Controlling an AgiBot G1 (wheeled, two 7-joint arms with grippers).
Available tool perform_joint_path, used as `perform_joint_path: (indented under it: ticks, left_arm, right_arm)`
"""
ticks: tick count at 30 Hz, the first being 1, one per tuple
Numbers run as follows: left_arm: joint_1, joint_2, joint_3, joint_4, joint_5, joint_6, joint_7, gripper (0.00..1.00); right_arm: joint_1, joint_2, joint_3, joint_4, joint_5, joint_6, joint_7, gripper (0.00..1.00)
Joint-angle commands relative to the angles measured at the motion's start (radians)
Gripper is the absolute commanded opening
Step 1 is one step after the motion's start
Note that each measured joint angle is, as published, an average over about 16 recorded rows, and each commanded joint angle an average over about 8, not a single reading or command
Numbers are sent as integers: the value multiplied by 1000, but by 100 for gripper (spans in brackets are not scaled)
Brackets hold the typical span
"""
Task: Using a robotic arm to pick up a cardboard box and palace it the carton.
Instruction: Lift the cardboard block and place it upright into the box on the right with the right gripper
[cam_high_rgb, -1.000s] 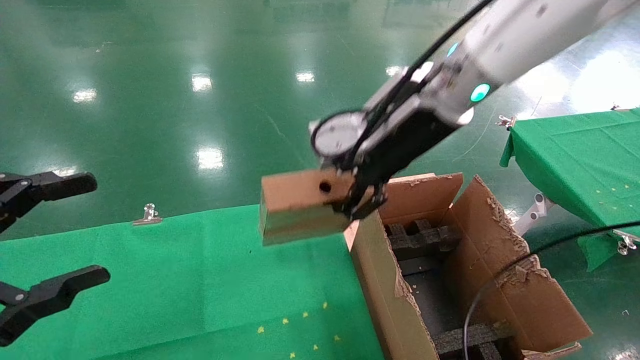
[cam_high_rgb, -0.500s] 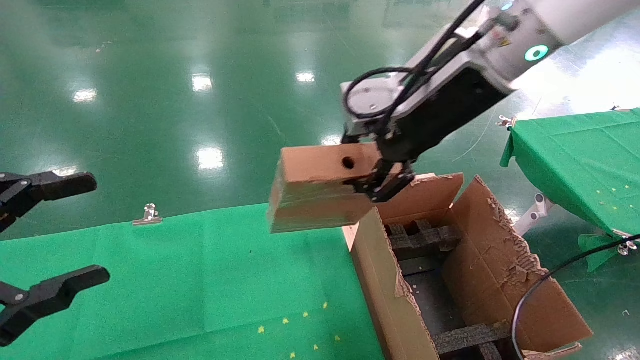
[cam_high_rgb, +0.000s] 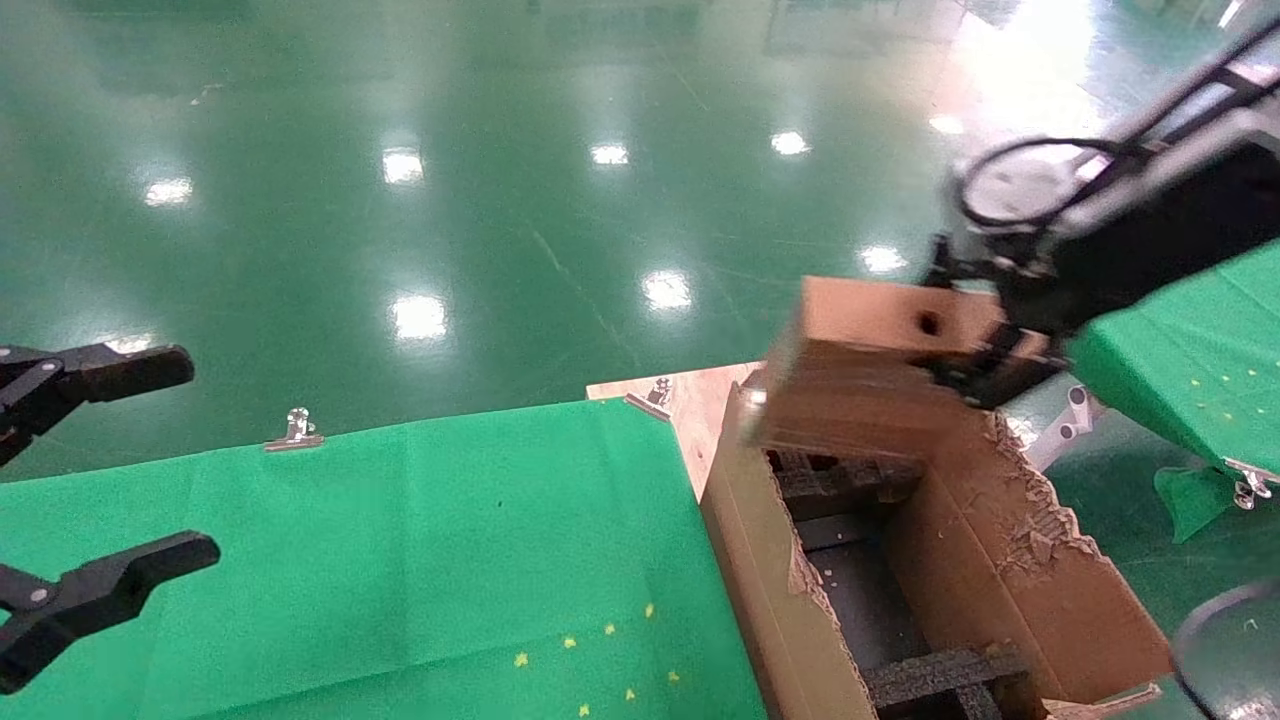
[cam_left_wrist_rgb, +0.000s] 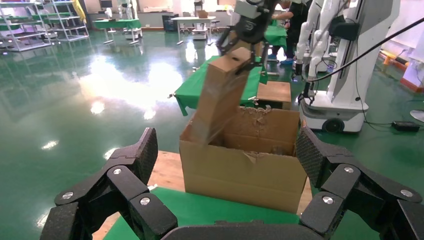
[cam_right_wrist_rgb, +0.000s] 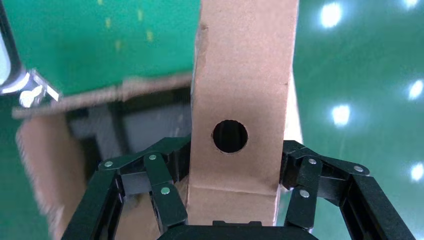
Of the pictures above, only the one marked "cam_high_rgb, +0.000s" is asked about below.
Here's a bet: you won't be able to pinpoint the large open torn carton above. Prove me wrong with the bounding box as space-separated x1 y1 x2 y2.
700 380 1173 720

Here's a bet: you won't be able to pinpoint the black foam insert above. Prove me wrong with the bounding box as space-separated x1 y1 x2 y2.
765 450 1031 720

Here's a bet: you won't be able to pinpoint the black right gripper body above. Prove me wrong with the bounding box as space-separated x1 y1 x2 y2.
1000 150 1280 336

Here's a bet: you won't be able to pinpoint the grey metal table leg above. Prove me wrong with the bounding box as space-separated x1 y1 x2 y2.
1020 385 1106 471

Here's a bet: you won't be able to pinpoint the small cardboard box with hole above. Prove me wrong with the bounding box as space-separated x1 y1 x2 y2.
745 275 1011 456

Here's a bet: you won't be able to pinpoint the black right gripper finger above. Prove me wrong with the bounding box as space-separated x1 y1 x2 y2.
928 328 1066 411
925 235 1011 293

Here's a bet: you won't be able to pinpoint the dark round rimmed object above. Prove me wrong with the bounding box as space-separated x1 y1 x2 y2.
1170 580 1280 720

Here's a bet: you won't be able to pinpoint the green tablecloth with yellow marks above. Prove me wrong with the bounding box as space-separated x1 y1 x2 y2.
0 398 766 720

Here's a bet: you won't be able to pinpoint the plain green tablecloth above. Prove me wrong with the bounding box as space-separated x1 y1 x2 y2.
1065 240 1280 546

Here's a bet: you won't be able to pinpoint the long black cable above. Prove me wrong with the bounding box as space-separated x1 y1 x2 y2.
952 15 1280 236

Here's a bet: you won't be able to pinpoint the silver binder clip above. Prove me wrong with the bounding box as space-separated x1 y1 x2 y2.
1225 458 1276 511
263 407 324 453
625 377 673 421

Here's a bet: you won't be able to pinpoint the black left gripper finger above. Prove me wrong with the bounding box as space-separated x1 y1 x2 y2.
0 345 194 466
0 532 221 693

